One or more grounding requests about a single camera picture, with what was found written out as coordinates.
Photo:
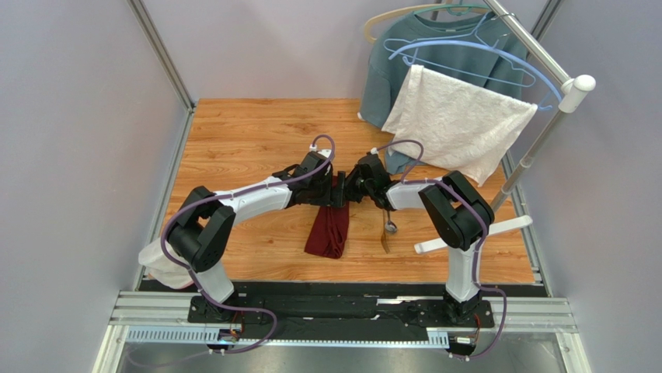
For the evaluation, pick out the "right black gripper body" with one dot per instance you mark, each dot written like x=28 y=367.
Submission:
x=353 y=185

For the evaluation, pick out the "silver metal spoon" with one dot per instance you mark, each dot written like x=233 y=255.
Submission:
x=390 y=222

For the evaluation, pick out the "white towel on hanger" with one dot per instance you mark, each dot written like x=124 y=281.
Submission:
x=455 y=125

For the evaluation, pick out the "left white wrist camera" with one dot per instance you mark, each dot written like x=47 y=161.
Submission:
x=325 y=152

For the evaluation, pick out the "dark red cloth napkin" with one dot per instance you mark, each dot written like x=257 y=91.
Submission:
x=329 y=232

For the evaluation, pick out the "light blue clothes hanger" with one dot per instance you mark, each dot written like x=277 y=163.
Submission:
x=482 y=51

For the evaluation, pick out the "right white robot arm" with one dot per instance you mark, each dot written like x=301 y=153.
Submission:
x=459 y=214

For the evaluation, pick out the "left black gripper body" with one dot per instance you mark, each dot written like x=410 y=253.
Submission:
x=323 y=194

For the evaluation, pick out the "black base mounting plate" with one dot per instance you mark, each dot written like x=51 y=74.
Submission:
x=343 y=312

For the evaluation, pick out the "white mesh bag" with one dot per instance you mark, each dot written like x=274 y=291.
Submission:
x=159 y=267

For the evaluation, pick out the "aluminium frame rail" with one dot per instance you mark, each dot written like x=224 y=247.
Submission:
x=150 y=30

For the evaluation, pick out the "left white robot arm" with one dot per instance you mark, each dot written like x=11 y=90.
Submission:
x=196 y=236

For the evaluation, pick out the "beige wooden hanger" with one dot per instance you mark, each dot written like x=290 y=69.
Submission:
x=375 y=20

